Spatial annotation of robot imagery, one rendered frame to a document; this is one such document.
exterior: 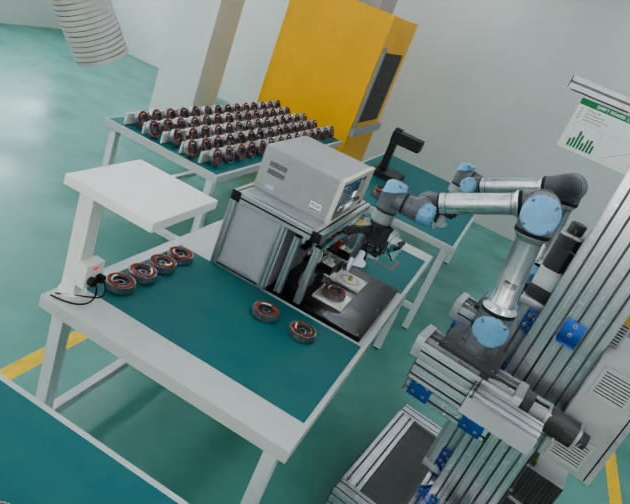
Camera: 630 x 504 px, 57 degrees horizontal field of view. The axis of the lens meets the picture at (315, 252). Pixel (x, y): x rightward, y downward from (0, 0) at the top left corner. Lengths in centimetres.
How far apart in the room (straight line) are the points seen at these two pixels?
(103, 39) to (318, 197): 109
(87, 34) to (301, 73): 460
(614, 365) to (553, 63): 573
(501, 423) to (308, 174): 123
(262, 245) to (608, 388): 143
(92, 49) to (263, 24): 682
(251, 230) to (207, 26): 400
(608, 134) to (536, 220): 586
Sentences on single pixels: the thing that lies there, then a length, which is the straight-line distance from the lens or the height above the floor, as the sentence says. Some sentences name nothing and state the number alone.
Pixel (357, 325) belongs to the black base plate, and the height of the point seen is 77.
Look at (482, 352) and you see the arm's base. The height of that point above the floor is 106.
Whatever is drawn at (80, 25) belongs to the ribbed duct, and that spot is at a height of 165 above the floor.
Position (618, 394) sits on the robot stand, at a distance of 234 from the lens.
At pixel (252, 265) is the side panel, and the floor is 83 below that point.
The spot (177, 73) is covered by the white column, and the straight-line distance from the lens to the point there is 650.
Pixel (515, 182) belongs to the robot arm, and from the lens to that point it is 262.
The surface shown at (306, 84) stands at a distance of 633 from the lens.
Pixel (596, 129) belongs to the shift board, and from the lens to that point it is 771.
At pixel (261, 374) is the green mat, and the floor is 75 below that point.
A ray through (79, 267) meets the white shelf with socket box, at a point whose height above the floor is 89.
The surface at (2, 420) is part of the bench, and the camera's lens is 176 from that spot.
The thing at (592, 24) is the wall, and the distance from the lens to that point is 771.
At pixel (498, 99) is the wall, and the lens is 772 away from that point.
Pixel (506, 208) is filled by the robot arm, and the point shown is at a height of 156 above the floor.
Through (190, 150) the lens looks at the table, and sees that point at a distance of 381.
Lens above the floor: 200
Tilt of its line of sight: 24 degrees down
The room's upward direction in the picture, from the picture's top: 22 degrees clockwise
